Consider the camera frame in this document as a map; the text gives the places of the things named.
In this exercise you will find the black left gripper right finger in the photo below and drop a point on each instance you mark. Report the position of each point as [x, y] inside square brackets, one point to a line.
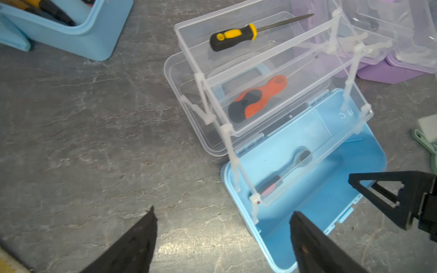
[315, 252]

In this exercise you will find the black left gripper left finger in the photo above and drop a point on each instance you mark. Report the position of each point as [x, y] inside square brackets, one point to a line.
[133, 252]

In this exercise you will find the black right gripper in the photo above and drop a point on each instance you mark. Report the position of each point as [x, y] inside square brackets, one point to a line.
[416, 199]

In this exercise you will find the purple toolbox with ratchet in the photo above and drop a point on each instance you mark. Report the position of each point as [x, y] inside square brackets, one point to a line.
[358, 23]

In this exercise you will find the light blue toolbox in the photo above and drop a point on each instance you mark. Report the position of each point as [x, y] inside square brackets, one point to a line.
[330, 117]
[90, 29]

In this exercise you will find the purple toolbox with wrench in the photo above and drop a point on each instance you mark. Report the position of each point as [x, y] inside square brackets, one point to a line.
[414, 25]

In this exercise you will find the green dustpan brush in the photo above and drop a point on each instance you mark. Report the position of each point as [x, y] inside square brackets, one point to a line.
[426, 136]

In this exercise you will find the yellow work glove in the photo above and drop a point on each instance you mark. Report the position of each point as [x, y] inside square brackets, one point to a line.
[8, 264]

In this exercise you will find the orange screwdriver in tray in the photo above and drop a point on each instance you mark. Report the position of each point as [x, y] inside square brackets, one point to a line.
[283, 83]

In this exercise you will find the yellow black screwdriver in lid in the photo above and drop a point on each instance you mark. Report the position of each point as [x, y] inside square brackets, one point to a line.
[229, 38]

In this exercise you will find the yellow handled screwdriver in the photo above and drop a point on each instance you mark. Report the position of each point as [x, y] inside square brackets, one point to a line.
[42, 8]

